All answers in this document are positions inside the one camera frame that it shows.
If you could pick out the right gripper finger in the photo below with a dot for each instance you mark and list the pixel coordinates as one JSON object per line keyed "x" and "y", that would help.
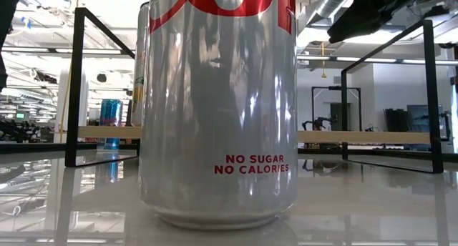
{"x": 375, "y": 10}

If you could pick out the white Celsius can orange print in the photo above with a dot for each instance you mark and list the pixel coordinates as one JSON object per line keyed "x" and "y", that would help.
{"x": 137, "y": 60}

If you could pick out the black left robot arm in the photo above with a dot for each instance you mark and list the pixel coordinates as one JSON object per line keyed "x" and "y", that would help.
{"x": 7, "y": 10}

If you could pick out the black background box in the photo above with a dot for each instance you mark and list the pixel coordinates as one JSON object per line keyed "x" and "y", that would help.
{"x": 395, "y": 121}

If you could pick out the dark computer monitor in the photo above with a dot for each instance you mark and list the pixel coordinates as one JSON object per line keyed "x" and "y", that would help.
{"x": 422, "y": 121}

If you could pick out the silver red soda can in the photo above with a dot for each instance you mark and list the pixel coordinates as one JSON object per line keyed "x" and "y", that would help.
{"x": 218, "y": 113}

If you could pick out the black round ceiling fixture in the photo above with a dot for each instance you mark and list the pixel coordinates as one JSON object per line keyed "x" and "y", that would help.
{"x": 102, "y": 77}

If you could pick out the blue energy drink can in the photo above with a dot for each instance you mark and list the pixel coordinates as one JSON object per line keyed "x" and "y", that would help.
{"x": 111, "y": 112}

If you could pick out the silver ventilation duct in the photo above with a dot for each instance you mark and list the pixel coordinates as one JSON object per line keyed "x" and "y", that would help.
{"x": 322, "y": 8}

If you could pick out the black background rig frame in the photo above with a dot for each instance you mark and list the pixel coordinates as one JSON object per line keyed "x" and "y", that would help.
{"x": 336, "y": 87}

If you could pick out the wooden shelf black metal frame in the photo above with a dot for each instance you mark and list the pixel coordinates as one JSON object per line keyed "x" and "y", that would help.
{"x": 358, "y": 137}

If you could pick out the black table frame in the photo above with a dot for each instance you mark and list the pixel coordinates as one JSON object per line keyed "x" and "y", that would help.
{"x": 35, "y": 147}

